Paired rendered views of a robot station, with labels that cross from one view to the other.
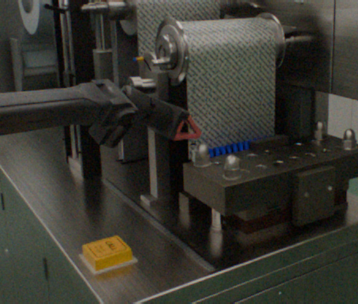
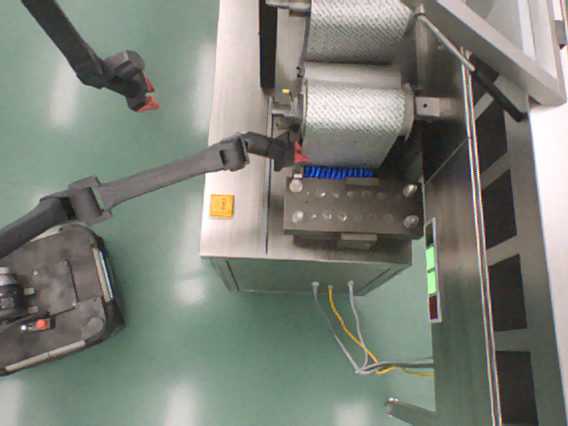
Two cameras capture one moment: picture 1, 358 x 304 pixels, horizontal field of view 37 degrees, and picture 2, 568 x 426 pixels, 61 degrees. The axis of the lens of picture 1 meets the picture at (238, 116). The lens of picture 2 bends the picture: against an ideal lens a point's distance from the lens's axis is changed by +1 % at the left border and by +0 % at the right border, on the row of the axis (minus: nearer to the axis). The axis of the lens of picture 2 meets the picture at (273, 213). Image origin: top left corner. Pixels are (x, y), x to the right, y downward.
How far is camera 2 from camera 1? 1.13 m
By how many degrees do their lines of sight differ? 62
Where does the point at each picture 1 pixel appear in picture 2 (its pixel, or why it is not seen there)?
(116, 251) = (223, 212)
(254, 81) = (368, 147)
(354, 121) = not seen: outside the picture
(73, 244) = (213, 178)
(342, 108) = not seen: outside the picture
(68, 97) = (190, 171)
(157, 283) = (231, 246)
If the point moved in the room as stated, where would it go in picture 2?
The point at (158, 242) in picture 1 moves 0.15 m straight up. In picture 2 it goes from (255, 207) to (254, 191)
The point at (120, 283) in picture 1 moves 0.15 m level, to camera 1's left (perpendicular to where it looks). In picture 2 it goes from (215, 234) to (178, 206)
